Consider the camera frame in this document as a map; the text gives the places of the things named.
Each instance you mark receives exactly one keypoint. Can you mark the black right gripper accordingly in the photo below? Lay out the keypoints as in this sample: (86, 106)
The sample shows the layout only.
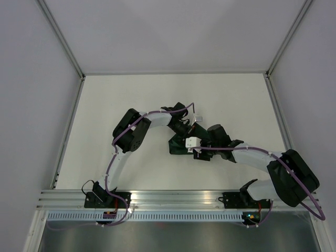
(202, 156)

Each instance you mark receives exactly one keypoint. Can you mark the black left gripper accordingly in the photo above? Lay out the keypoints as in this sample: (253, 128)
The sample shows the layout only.
(187, 132)

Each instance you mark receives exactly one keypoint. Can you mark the green cloth napkin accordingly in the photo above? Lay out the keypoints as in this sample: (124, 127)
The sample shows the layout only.
(177, 143)

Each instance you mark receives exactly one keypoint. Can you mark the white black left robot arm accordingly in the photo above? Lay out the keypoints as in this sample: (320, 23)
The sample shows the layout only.
(128, 136)

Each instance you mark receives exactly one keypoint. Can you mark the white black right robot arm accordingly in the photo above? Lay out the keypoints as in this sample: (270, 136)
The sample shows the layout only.
(291, 180)

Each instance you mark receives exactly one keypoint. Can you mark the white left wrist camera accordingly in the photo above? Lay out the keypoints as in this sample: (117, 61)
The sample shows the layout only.
(197, 119)

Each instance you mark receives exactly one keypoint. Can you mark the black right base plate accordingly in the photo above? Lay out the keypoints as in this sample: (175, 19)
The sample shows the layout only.
(238, 200)

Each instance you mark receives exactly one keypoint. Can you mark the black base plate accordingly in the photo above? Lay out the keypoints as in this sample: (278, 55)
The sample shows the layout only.
(121, 200)
(238, 200)

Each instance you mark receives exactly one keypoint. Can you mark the aluminium frame rail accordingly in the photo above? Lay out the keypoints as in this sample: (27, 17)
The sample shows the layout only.
(194, 200)

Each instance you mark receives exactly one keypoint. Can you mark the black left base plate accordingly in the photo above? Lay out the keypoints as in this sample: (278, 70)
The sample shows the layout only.
(121, 200)

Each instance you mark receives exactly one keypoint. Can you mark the white slotted cable duct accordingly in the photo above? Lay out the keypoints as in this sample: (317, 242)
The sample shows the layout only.
(149, 216)

